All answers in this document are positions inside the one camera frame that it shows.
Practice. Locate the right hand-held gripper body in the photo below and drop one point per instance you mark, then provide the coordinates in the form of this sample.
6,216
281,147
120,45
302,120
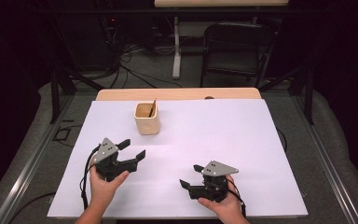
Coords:
217,169

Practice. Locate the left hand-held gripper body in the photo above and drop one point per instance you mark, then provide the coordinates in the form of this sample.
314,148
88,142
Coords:
105,151

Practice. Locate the cream square pen holder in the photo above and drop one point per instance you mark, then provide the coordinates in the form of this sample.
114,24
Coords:
147,124

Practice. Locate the dark pencil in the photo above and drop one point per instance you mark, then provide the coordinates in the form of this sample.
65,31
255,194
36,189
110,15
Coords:
152,109

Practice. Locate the person's left hand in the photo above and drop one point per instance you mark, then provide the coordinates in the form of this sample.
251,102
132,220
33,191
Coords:
102,191

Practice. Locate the person's right hand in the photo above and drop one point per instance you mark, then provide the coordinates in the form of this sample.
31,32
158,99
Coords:
228,208

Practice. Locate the white table sheet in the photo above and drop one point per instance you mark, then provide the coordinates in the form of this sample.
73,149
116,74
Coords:
192,140

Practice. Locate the black metal stand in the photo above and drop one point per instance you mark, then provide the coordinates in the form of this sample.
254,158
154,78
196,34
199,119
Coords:
55,99
308,99

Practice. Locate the white desk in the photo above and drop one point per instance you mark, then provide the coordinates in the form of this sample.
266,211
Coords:
176,56

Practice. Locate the black folding chair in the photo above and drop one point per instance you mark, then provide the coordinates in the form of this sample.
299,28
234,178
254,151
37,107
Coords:
236,65

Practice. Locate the aluminium floor rail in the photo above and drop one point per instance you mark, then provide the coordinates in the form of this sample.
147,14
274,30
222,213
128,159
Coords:
332,174
28,168

